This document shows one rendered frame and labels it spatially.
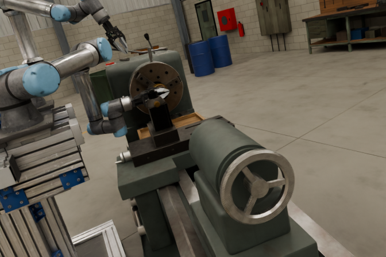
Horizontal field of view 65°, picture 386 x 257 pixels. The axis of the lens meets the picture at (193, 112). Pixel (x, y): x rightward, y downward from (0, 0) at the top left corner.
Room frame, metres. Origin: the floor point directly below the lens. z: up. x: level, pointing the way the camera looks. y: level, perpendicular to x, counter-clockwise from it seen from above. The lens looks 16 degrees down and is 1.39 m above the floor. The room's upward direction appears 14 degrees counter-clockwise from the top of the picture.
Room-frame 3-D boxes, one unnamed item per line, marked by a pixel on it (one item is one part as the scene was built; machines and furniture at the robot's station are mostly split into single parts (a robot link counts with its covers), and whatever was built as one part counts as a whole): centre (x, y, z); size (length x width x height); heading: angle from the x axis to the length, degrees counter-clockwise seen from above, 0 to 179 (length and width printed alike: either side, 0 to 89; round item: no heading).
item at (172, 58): (2.20, 0.28, 1.06); 0.59 x 0.48 x 0.39; 11
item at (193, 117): (1.53, 0.13, 0.89); 0.36 x 0.30 x 0.04; 101
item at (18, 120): (1.21, 0.68, 1.21); 0.15 x 0.15 x 0.10
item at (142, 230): (1.13, 0.29, 0.73); 0.27 x 0.12 x 0.27; 11
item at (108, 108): (1.54, 0.40, 1.08); 0.11 x 0.08 x 0.09; 100
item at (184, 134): (1.21, 0.08, 0.95); 0.43 x 0.18 x 0.04; 101
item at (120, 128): (1.55, 0.41, 0.98); 0.11 x 0.08 x 0.11; 68
